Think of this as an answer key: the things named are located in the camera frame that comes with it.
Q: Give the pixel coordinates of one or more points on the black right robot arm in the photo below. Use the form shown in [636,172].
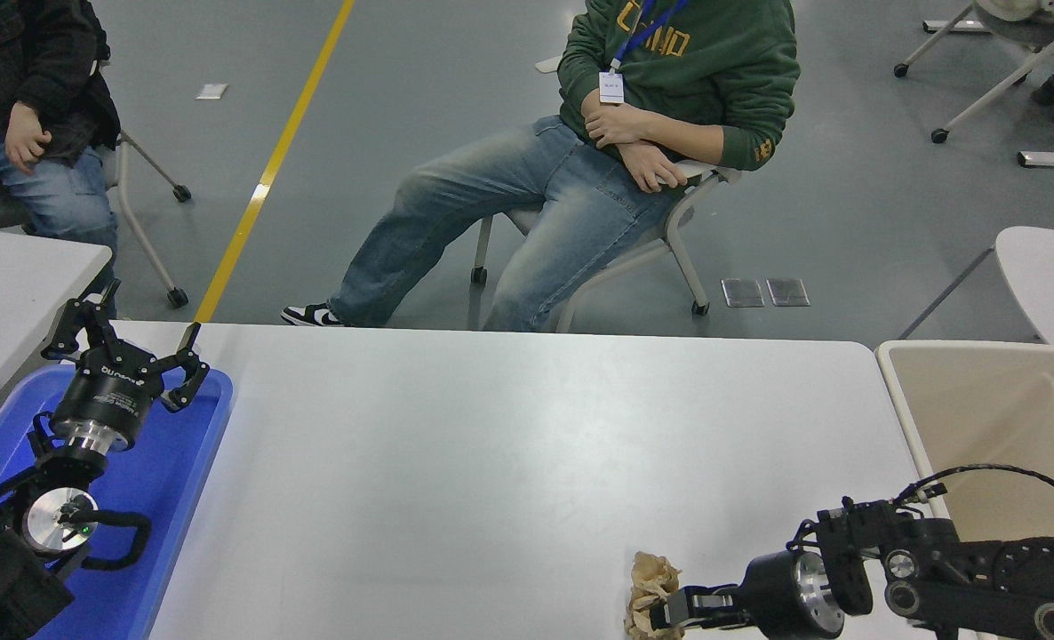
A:
[962,573]

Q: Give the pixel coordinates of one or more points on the tan paper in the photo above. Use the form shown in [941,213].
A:
[650,578]

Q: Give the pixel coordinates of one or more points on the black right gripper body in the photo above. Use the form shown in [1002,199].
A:
[769,596]

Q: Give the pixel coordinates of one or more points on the white side table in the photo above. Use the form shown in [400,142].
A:
[1051,267]

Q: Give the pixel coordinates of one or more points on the large pale bin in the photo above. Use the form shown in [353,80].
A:
[980,409]

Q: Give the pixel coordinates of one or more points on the metal floor plate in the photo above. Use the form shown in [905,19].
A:
[788,291]
[744,292]

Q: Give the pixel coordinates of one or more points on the person's right forearm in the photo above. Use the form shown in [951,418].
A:
[594,113]

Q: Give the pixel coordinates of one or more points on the grey seat white-frame chair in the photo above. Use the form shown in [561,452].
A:
[131,204]

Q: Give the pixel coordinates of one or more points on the white-frame wheeled chair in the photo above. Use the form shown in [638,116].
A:
[1016,27]

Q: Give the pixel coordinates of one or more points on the small white table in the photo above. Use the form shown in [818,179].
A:
[11,284]

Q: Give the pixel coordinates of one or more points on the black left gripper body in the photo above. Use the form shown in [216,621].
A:
[105,396]

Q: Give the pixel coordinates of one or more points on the blue plastic tray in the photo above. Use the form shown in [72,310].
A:
[163,498]

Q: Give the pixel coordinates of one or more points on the person's left hand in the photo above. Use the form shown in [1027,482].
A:
[25,138]
[618,126]

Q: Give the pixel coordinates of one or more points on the grey padded office chair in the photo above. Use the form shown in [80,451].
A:
[687,200]

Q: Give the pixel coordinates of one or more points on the person's left forearm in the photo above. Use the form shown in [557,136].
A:
[687,140]

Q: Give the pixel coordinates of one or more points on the person's right hand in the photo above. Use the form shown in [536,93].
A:
[653,167]

